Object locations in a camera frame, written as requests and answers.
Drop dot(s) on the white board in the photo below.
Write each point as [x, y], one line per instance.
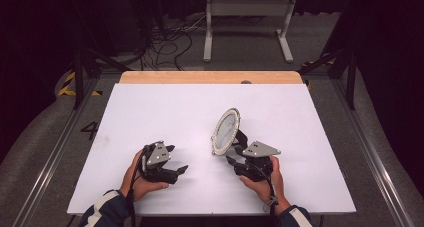
[166, 113]

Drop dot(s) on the yellow-black floor tape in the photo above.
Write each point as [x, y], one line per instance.
[316, 62]
[68, 83]

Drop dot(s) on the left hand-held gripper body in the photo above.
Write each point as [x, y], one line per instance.
[158, 157]

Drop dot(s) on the white metal stand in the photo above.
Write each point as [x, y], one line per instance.
[208, 47]

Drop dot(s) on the oval white-rimmed photo frame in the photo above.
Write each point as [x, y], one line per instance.
[226, 130]

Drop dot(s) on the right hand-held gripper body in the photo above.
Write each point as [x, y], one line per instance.
[258, 163]

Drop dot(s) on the wooden table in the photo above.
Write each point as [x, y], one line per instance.
[200, 77]

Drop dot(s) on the person's left hand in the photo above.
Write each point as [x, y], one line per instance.
[140, 187]

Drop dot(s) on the black metal stand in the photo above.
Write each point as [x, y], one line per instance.
[78, 83]
[350, 83]

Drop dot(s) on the aluminium floor rail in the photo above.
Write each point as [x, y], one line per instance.
[50, 167]
[373, 167]

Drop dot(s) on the person's right hand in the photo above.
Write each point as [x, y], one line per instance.
[266, 191]

